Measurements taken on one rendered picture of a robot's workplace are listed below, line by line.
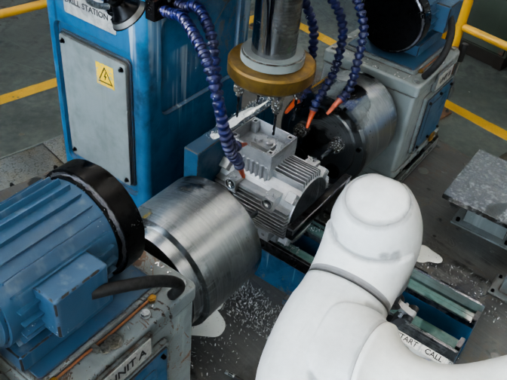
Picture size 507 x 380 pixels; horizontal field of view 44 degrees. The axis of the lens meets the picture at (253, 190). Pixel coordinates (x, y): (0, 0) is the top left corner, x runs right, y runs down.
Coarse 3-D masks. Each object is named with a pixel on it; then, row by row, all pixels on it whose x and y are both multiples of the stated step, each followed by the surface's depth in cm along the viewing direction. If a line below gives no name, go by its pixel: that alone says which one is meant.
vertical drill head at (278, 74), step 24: (264, 0) 115; (288, 0) 114; (264, 24) 118; (288, 24) 118; (240, 48) 129; (264, 48) 121; (288, 48) 121; (240, 72) 122; (264, 72) 122; (288, 72) 122; (312, 72) 124; (240, 96) 131; (264, 96) 123; (288, 96) 124
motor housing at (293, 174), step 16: (288, 160) 139; (224, 176) 141; (256, 176) 139; (272, 176) 138; (288, 176) 136; (304, 176) 136; (320, 176) 139; (240, 192) 139; (256, 192) 136; (304, 192) 150; (320, 192) 147; (256, 208) 138; (288, 208) 135; (304, 208) 150; (256, 224) 141; (272, 224) 138
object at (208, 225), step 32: (160, 192) 123; (192, 192) 119; (224, 192) 120; (160, 224) 112; (192, 224) 113; (224, 224) 117; (160, 256) 111; (192, 256) 110; (224, 256) 115; (256, 256) 123; (224, 288) 116; (192, 320) 115
